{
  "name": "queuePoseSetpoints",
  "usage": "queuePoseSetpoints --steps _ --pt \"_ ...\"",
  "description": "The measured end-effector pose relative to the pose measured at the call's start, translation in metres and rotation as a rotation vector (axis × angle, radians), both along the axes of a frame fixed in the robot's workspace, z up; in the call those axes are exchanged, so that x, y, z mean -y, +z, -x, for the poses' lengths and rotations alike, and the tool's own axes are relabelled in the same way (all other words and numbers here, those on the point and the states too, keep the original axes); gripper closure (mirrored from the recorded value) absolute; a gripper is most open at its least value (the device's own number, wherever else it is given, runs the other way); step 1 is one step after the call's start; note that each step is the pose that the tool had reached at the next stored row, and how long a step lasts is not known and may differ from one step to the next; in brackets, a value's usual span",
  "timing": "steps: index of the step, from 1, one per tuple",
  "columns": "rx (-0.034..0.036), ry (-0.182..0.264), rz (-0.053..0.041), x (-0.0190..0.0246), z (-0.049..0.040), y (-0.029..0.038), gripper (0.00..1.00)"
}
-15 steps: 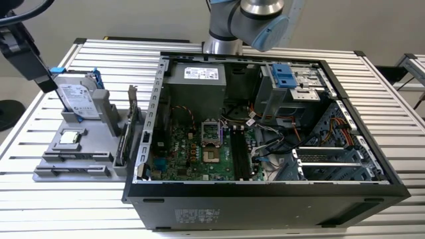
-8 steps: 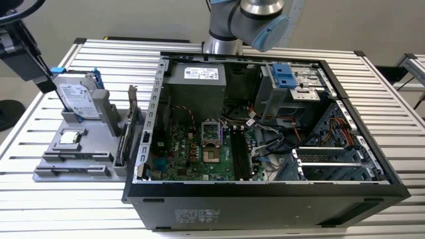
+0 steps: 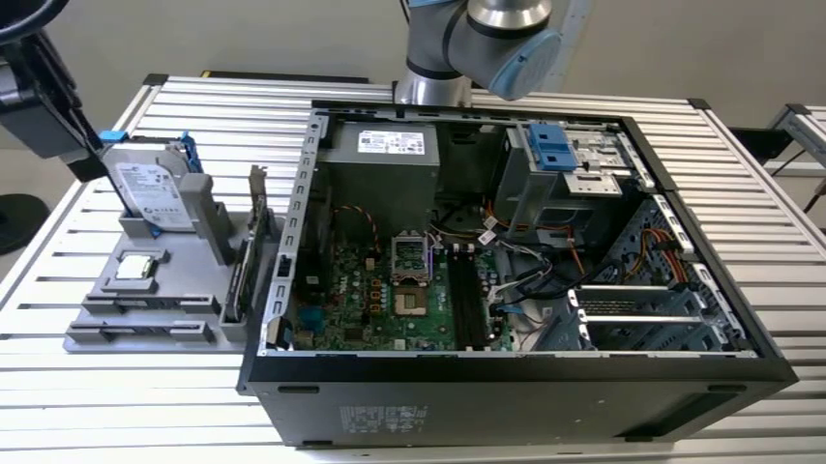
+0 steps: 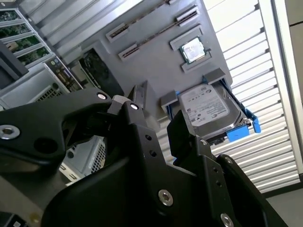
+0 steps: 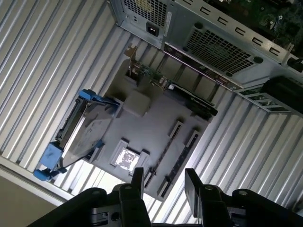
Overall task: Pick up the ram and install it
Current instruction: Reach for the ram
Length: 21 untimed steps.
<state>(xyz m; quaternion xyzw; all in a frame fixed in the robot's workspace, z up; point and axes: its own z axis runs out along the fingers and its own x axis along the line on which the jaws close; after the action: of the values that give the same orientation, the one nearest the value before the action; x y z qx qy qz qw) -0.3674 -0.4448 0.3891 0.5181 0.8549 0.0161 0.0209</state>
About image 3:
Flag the black RAM slot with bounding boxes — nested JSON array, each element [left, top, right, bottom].
[[455, 244, 473, 350], [463, 244, 483, 350], [449, 244, 465, 350], [471, 244, 491, 350]]

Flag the hard disk in blue carrier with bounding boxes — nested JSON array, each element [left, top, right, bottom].
[[96, 129, 205, 238]]

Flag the black round object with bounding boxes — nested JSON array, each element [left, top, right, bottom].
[[0, 192, 52, 256]]

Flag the black flat bar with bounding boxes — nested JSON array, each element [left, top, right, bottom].
[[198, 71, 370, 82]]

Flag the silver CPU chip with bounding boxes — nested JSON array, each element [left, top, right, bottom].
[[113, 253, 160, 281]]

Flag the grey parts rack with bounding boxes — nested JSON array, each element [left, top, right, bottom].
[[60, 163, 289, 357]]

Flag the graphics card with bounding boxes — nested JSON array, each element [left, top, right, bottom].
[[225, 163, 272, 323]]

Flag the grey power supply unit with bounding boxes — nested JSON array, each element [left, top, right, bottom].
[[318, 120, 444, 233]]

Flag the metal socket cover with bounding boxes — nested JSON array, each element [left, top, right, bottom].
[[391, 230, 432, 286]]

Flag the green motherboard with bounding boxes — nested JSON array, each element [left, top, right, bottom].
[[289, 236, 517, 352]]

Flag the CPU socket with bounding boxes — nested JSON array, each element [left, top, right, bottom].
[[392, 284, 432, 318]]

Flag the metal disk bay cage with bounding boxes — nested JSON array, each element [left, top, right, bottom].
[[495, 123, 647, 243]]

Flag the blue disk bay latch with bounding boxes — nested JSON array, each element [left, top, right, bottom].
[[527, 123, 576, 171]]

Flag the black PC case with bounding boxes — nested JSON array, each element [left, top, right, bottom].
[[234, 99, 802, 449]]

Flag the silver slatted disk bay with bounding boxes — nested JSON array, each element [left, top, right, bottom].
[[569, 283, 736, 352]]

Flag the metal slat side table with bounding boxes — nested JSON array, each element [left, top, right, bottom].
[[760, 101, 826, 178]]

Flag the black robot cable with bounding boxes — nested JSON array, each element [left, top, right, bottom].
[[0, 0, 70, 45]]

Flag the red black twisted wire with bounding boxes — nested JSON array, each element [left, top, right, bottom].
[[332, 203, 383, 256]]

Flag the white tagged wire bundle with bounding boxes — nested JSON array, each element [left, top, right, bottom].
[[428, 215, 560, 272]]

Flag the thin orange wire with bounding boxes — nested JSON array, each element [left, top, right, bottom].
[[489, 202, 587, 275]]

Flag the orange yellow power wires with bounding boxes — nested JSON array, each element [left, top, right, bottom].
[[641, 226, 691, 291]]

